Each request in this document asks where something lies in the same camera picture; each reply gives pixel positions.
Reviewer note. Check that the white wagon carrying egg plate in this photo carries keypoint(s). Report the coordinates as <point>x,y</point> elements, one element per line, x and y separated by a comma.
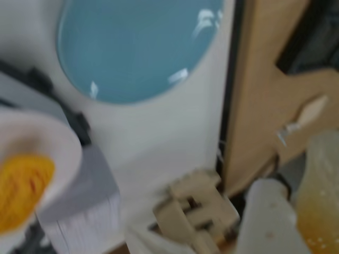
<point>79,211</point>

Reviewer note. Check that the blue ceramic dish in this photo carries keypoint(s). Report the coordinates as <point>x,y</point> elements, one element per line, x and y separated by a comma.
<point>132,53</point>

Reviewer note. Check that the grey circular toy train track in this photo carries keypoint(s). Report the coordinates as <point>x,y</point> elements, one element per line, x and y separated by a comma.
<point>82,127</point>

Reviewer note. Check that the light wooden board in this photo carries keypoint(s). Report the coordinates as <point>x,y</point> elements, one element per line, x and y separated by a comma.
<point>259,79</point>

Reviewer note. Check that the yellow egg sushi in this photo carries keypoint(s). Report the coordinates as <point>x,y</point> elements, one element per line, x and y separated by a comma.
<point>21,188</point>

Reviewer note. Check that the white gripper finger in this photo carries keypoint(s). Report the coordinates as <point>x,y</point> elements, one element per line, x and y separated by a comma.
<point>196,206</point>
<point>267,219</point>

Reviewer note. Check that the white plate with egg sushi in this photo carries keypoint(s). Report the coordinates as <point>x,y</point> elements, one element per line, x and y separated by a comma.
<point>39,132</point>

